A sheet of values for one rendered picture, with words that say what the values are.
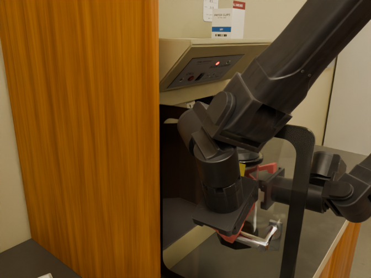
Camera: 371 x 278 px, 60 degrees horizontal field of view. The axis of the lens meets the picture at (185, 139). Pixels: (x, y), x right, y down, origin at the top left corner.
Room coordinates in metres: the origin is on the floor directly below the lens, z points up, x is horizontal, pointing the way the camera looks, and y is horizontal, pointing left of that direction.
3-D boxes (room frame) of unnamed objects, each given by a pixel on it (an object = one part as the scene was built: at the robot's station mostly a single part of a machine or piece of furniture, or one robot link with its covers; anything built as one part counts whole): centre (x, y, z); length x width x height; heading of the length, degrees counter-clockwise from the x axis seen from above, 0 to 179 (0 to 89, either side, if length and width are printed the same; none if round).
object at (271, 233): (0.46, -0.11, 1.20); 0.10 x 0.05 x 0.03; 57
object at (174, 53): (0.70, -0.06, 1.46); 0.32 x 0.12 x 0.10; 142
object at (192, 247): (0.53, -0.06, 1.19); 0.30 x 0.01 x 0.40; 57
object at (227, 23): (0.74, -0.09, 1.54); 0.05 x 0.05 x 0.06; 52
